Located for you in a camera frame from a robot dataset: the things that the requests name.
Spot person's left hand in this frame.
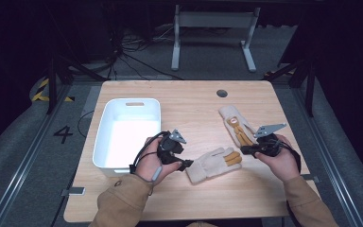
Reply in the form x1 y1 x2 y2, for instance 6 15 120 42
135 136 183 186

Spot beige glove with orange fingers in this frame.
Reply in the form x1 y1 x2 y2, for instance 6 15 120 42
185 147 243 185

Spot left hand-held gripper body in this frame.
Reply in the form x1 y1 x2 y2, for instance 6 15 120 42
156 128 187 165

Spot metal floor rail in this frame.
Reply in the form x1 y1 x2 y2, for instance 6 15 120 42
291 88 363 227
0 84 73 227

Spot person's right hand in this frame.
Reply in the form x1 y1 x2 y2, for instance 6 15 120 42
254 134 301 183

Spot thin black floor cable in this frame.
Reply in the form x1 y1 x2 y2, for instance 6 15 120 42
77 110 95 139

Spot person's tan clothing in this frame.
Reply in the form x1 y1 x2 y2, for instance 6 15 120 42
186 221 217 227

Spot white plastic bin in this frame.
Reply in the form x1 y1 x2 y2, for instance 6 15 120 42
92 97 163 178

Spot black metal stand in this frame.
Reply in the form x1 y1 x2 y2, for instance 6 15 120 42
45 53 108 115
264 56 317 118

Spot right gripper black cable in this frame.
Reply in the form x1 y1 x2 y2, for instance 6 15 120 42
275 140 303 174

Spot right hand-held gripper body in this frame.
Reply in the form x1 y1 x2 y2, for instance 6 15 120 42
253 123 287 158

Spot beige glove with face print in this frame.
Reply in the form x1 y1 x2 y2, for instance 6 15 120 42
217 105 260 148

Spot bundle of black floor cables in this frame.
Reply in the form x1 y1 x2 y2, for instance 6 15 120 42
107 25 183 81

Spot grey metal table frame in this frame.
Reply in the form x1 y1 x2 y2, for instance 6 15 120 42
170 4 262 73

